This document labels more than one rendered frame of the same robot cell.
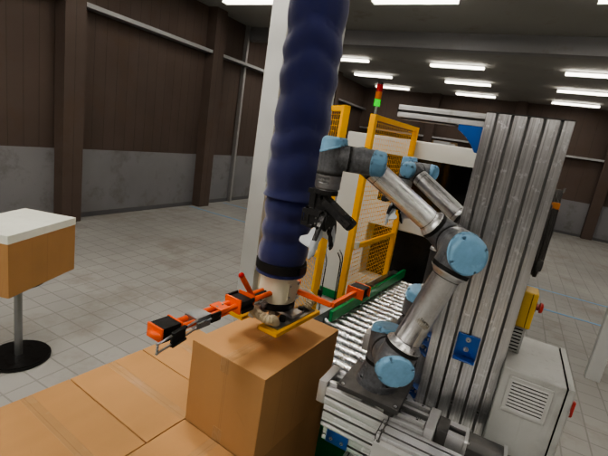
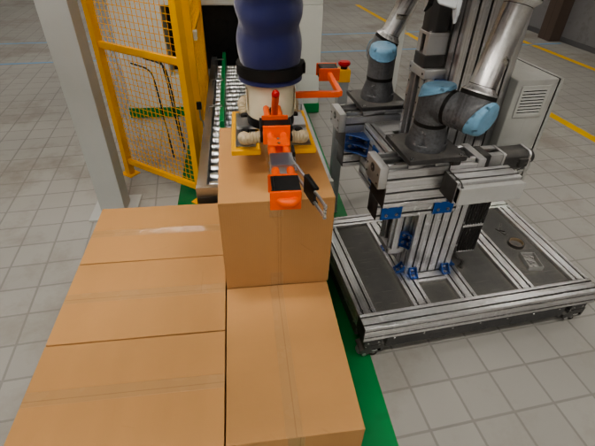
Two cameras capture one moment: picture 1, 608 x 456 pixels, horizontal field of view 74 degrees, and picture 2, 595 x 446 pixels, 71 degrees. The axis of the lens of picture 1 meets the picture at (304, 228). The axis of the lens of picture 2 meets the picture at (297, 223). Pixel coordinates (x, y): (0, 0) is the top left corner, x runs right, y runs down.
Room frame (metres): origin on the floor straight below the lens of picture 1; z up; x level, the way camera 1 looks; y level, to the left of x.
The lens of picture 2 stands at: (0.53, 0.91, 1.73)
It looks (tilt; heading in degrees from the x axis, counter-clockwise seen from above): 37 degrees down; 320
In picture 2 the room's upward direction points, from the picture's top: 2 degrees clockwise
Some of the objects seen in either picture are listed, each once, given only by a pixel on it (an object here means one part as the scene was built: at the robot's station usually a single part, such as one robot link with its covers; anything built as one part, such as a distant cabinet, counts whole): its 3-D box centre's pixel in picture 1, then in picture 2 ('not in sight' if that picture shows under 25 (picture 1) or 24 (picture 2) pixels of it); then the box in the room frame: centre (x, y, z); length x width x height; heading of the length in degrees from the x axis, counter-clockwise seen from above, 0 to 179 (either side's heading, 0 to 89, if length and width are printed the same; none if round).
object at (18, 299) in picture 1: (18, 318); not in sight; (2.55, 1.89, 0.31); 0.40 x 0.40 x 0.62
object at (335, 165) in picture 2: not in sight; (336, 147); (2.25, -0.84, 0.50); 0.07 x 0.07 x 1.00; 59
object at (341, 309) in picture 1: (370, 289); (218, 84); (3.46, -0.68, 0.60); 1.60 x 0.11 x 0.09; 149
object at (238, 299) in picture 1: (239, 301); (275, 129); (1.49, 0.21, 1.18); 0.10 x 0.08 x 0.06; 58
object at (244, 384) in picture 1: (266, 372); (270, 200); (1.72, 0.07, 0.74); 0.60 x 0.40 x 0.40; 149
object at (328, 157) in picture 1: (333, 156); not in sight; (1.18, -0.05, 1.82); 0.09 x 0.08 x 0.11; 90
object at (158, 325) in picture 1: (165, 328); (283, 191); (1.20, 0.40, 1.18); 0.08 x 0.07 x 0.05; 148
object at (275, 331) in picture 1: (291, 316); (296, 126); (1.65, -0.01, 1.08); 0.34 x 0.10 x 0.05; 148
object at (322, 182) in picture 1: (327, 182); not in sight; (1.18, -0.05, 1.74); 0.08 x 0.08 x 0.05
